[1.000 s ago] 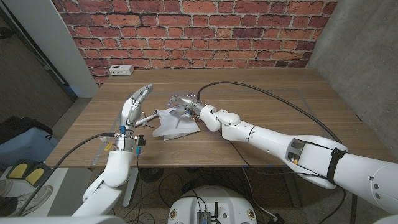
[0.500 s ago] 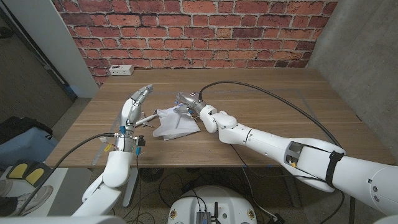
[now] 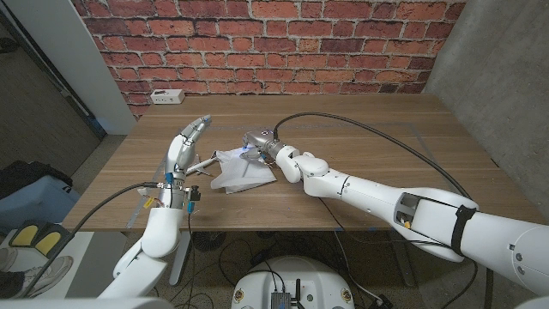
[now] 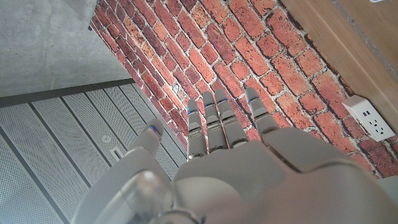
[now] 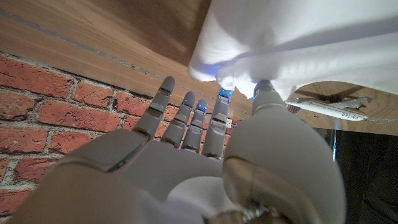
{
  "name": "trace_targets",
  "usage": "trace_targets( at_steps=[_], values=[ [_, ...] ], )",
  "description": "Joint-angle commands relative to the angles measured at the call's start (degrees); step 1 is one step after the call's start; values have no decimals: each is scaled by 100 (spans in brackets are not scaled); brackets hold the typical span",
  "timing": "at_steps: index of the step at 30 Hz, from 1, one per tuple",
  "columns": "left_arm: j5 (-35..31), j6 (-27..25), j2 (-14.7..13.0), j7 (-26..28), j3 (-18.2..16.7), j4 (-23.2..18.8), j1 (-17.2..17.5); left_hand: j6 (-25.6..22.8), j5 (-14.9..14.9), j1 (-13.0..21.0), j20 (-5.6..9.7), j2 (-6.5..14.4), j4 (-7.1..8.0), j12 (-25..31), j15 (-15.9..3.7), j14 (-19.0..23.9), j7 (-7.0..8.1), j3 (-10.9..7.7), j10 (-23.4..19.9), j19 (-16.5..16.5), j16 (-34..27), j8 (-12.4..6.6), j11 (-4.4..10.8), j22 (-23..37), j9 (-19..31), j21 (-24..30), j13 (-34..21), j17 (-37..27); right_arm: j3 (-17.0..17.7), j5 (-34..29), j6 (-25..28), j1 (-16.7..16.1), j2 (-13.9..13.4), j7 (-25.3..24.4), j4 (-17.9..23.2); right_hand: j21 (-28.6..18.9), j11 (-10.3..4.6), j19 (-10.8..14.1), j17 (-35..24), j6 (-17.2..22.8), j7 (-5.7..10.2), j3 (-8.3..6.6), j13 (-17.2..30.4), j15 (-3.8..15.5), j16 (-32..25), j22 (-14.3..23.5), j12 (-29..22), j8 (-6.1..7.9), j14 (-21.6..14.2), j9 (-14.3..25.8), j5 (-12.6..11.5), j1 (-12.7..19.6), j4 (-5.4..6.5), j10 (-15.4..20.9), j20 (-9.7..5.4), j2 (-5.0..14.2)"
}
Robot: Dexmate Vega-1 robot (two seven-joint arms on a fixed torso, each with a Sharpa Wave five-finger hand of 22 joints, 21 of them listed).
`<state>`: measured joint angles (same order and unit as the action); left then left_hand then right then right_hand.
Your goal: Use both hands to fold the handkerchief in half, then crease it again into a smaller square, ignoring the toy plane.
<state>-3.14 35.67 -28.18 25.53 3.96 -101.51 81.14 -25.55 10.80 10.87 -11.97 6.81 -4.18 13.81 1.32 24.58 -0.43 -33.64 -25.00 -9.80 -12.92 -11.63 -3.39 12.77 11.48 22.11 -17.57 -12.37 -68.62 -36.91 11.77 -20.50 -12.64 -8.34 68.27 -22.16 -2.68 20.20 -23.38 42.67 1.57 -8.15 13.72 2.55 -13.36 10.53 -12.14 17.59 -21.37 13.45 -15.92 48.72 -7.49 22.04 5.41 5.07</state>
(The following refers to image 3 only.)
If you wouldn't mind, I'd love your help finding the red brick printed backdrop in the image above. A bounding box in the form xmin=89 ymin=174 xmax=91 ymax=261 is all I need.
xmin=70 ymin=0 xmax=468 ymax=119

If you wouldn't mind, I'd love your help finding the white handkerchief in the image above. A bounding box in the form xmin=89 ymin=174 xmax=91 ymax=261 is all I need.
xmin=209 ymin=147 xmax=278 ymax=195

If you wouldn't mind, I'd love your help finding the yellow black foot pedal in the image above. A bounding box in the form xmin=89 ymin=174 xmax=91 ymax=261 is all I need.
xmin=9 ymin=221 xmax=44 ymax=248
xmin=33 ymin=222 xmax=75 ymax=259

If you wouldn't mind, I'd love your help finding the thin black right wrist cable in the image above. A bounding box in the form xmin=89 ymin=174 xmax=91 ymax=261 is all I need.
xmin=317 ymin=196 xmax=480 ymax=309

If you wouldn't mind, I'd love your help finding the grey table leg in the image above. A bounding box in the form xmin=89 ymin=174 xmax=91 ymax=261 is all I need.
xmin=388 ymin=238 xmax=416 ymax=288

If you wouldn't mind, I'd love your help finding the blue storage box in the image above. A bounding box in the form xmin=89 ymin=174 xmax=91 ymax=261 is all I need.
xmin=0 ymin=174 xmax=81 ymax=233

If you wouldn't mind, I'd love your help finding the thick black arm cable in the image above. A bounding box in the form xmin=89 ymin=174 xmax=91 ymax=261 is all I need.
xmin=273 ymin=112 xmax=473 ymax=201
xmin=19 ymin=181 xmax=162 ymax=300

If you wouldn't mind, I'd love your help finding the white power strip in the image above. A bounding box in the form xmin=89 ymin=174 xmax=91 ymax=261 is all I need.
xmin=149 ymin=88 xmax=186 ymax=106

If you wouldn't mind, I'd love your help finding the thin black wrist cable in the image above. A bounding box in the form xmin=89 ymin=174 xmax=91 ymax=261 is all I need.
xmin=317 ymin=196 xmax=480 ymax=309
xmin=184 ymin=212 xmax=198 ymax=308

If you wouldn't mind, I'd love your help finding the white toy plane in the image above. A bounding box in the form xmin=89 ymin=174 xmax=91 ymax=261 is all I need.
xmin=186 ymin=153 xmax=220 ymax=177

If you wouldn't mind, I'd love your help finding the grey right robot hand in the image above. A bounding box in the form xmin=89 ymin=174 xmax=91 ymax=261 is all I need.
xmin=241 ymin=127 xmax=280 ymax=163

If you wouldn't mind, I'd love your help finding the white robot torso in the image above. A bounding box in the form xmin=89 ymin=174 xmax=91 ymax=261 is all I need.
xmin=231 ymin=255 xmax=356 ymax=309

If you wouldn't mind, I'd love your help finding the white table leg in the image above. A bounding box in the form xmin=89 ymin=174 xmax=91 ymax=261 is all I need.
xmin=169 ymin=231 xmax=193 ymax=287

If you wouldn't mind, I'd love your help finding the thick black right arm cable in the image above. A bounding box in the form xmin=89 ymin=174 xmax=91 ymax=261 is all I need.
xmin=273 ymin=112 xmax=473 ymax=201

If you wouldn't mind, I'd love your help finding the black round fan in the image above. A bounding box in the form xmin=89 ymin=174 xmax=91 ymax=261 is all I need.
xmin=191 ymin=231 xmax=227 ymax=253

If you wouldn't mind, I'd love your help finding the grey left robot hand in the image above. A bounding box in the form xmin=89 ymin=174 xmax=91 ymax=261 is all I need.
xmin=164 ymin=114 xmax=213 ymax=176

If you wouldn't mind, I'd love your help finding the thin black left wrist cable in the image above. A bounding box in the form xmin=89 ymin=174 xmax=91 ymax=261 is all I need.
xmin=184 ymin=212 xmax=198 ymax=308

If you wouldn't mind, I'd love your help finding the grey sneaker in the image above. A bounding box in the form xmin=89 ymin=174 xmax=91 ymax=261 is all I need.
xmin=12 ymin=256 xmax=73 ymax=300
xmin=0 ymin=246 xmax=19 ymax=274

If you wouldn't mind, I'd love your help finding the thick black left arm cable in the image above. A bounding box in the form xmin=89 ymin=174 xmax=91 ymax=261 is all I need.
xmin=19 ymin=181 xmax=162 ymax=300

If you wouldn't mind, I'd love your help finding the black bag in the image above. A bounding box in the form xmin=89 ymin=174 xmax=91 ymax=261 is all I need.
xmin=0 ymin=161 xmax=74 ymax=201

